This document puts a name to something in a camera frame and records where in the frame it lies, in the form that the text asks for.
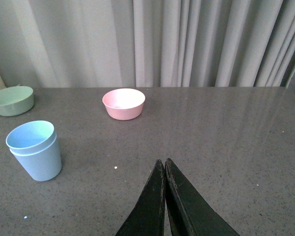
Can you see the green bowl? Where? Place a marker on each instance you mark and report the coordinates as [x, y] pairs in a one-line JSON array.
[[16, 100]]

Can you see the light blue cup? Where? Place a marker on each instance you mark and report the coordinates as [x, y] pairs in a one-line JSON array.
[[43, 165], [31, 137]]

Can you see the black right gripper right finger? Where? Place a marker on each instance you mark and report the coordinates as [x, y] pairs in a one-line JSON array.
[[189, 214]]

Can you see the pink bowl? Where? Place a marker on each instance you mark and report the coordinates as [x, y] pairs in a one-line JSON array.
[[124, 103]]

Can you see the grey curtain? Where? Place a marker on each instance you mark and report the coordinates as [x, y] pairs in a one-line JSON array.
[[147, 43]]

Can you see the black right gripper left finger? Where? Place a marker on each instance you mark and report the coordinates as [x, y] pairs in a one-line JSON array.
[[147, 216]]

